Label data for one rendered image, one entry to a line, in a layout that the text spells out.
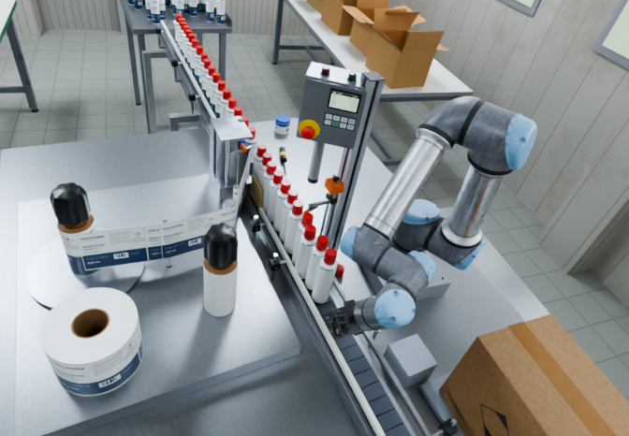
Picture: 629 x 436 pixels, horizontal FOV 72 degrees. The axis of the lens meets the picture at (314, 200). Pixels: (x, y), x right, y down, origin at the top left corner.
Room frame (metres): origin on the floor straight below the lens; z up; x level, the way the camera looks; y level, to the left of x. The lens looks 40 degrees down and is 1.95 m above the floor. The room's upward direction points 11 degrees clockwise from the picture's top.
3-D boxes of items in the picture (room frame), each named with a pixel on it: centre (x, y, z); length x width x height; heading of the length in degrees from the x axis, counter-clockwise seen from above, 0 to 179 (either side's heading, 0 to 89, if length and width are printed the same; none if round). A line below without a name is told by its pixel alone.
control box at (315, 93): (1.09, 0.00, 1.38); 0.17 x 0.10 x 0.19; 88
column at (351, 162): (1.07, -0.08, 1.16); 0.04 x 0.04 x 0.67; 33
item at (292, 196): (1.05, 0.07, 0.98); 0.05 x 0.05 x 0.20
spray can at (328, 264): (0.83, -0.07, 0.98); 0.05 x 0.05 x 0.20
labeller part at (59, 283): (0.77, 0.61, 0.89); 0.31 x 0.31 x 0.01
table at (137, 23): (2.98, 1.21, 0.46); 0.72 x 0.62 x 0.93; 33
